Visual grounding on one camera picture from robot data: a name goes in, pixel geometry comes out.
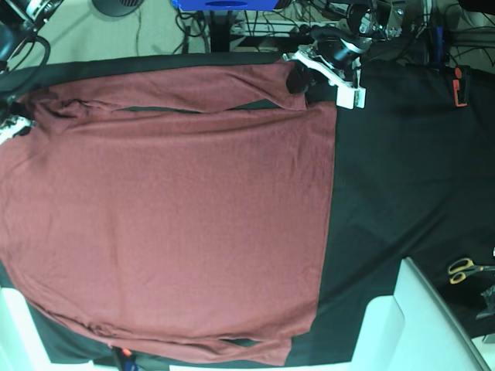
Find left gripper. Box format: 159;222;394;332
285;36;366;97

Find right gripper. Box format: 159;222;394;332
0;105;35;143

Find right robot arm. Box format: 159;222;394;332
1;0;62;143

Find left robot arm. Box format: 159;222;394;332
283;1;406;109

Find orange black clamp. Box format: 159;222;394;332
452;65;471;107

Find black table cloth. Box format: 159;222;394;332
15;53;494;368

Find black round lamp base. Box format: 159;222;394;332
92;0;144;18

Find blue box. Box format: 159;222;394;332
171;0;282;12

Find blue clamp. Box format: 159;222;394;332
111;347;141;371

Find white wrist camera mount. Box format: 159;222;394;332
336;87;367;110

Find yellow handled scissors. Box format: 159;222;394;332
447;257;494;284

